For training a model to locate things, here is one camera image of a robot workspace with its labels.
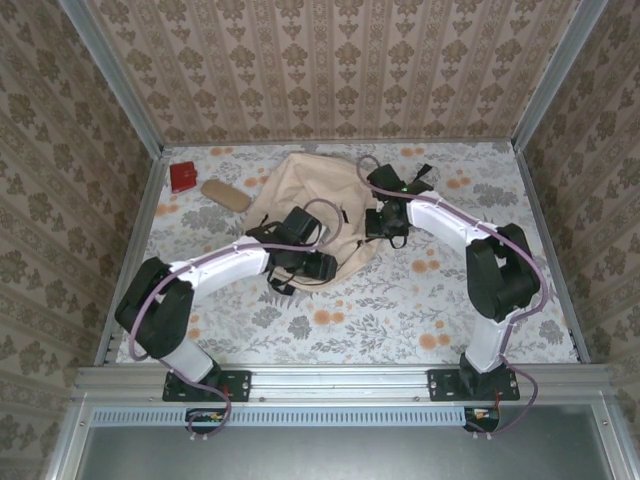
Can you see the beige fabric backpack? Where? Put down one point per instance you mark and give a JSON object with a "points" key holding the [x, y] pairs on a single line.
{"points": [[300, 185]]}

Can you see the tan glasses case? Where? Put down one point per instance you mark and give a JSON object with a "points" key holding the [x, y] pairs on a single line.
{"points": [[225, 195]]}

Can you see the red wallet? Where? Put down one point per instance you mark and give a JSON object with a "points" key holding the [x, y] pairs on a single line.
{"points": [[182, 177]]}

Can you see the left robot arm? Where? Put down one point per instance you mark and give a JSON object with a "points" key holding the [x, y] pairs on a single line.
{"points": [[155, 310]]}

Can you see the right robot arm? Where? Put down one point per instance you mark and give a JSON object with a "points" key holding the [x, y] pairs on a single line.
{"points": [[505, 280]]}

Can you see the floral tablecloth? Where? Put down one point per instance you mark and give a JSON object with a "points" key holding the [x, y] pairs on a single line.
{"points": [[375, 325]]}

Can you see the grey metal panel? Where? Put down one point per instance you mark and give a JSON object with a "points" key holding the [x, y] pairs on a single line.
{"points": [[340, 455]]}

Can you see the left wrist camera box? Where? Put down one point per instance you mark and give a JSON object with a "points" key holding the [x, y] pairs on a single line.
{"points": [[324, 231]]}

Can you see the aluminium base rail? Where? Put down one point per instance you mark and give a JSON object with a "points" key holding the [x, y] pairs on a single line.
{"points": [[340, 382]]}

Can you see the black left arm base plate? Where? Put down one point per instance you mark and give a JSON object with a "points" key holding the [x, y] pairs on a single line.
{"points": [[240, 385]]}

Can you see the aluminium side rail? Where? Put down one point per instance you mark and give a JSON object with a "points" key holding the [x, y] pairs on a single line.
{"points": [[540, 210], [145, 210]]}

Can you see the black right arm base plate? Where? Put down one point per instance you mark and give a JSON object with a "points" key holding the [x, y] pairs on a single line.
{"points": [[440, 385]]}

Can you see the aluminium corner post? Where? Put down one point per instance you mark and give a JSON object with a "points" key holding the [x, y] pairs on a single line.
{"points": [[115, 80], [555, 80]]}

